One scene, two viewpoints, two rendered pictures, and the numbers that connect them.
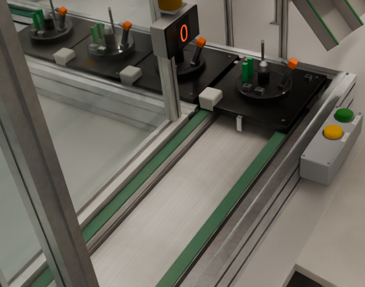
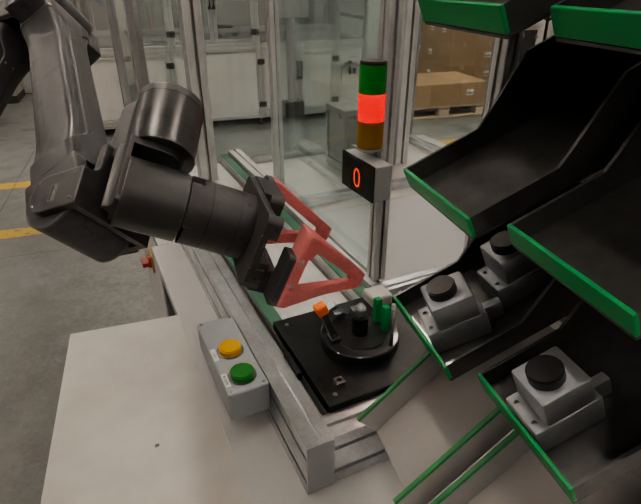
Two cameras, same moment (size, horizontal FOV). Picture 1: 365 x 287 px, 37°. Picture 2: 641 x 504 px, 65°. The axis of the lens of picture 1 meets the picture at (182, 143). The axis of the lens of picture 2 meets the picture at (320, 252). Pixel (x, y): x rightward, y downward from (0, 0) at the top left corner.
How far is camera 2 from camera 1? 1.67 m
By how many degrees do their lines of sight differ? 90
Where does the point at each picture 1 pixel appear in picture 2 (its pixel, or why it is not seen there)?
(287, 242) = (196, 319)
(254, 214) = (210, 268)
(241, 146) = not seen: hidden behind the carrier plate
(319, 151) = (220, 328)
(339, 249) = (155, 340)
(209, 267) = not seen: hidden behind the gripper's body
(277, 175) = (228, 293)
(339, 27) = (419, 468)
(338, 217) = (178, 358)
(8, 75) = not seen: outside the picture
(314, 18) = (412, 378)
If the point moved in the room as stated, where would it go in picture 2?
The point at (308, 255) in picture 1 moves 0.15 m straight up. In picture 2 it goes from (173, 323) to (164, 266)
